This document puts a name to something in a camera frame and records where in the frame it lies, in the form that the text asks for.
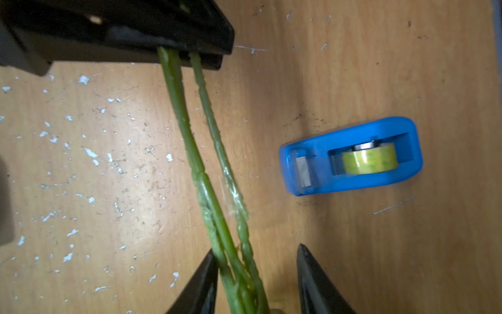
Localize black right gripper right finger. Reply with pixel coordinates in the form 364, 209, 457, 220
297, 244, 355, 314

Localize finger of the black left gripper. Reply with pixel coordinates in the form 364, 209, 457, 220
1, 0, 235, 76

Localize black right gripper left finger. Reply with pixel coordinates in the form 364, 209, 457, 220
166, 249, 218, 314

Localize artificial flower bouquet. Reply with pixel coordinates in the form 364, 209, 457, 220
156, 46, 285, 314

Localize clear tape strip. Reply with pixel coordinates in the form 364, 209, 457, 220
192, 167, 248, 226

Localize green tape roll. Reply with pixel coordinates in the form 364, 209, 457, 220
341, 143, 399, 175

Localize blue tape dispenser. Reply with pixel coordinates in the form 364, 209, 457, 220
278, 116, 424, 196

